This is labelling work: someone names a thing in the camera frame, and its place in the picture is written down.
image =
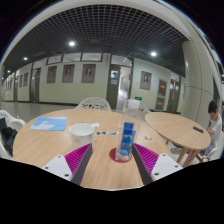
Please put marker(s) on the person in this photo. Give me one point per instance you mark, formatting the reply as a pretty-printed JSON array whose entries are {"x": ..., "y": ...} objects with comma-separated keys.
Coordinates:
[{"x": 215, "y": 125}]

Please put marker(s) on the small dark wrapper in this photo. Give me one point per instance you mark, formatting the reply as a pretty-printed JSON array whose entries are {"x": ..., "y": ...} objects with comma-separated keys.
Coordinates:
[{"x": 101, "y": 133}]

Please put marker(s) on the white lattice-back plastic chair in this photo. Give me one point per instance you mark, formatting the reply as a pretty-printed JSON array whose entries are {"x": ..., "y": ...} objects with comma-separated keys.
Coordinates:
[
  {"x": 93, "y": 104},
  {"x": 144, "y": 109}
]

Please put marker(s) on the wooden folding chair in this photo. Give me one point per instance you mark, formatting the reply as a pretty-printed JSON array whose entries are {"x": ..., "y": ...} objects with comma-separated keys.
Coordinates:
[{"x": 216, "y": 150}]

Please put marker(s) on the black bag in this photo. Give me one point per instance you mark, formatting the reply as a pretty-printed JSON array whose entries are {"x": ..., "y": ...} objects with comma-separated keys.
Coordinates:
[{"x": 8, "y": 136}]

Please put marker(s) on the small white packet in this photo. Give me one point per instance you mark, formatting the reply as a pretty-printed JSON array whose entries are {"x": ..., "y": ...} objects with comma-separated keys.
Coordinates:
[{"x": 149, "y": 138}]

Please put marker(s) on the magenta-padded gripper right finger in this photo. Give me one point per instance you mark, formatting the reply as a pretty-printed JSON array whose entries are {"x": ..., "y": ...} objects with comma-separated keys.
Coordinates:
[{"x": 164, "y": 166}]

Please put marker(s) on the blue and white booklet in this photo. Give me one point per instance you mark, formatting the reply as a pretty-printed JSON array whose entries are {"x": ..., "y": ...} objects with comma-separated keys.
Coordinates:
[{"x": 49, "y": 123}]

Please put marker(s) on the framed wall pictures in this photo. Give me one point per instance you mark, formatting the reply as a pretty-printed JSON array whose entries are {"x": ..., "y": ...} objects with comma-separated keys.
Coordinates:
[{"x": 88, "y": 73}]

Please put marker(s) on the white ceramic mug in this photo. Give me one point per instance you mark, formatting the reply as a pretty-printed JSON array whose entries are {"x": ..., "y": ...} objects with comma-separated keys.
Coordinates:
[{"x": 81, "y": 130}]

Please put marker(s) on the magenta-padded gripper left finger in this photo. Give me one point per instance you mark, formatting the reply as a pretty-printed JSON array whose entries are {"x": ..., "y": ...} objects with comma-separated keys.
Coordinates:
[{"x": 59, "y": 166}]

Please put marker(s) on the clear blue-labelled water bottle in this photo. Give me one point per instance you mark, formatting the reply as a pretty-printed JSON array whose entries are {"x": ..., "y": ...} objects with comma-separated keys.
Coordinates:
[{"x": 128, "y": 133}]

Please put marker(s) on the black phone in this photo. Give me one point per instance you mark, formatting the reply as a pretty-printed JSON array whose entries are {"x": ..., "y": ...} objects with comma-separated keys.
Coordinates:
[{"x": 198, "y": 129}]

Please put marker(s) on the round wooden side table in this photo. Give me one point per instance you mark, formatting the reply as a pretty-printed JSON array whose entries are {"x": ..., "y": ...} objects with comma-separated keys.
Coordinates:
[{"x": 173, "y": 128}]

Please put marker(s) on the white plastic armchair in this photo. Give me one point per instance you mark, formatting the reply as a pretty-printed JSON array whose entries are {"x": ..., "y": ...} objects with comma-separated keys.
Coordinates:
[{"x": 15, "y": 122}]

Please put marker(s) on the round ceiling lights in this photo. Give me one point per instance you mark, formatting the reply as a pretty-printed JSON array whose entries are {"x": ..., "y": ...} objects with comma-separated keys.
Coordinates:
[{"x": 71, "y": 43}]

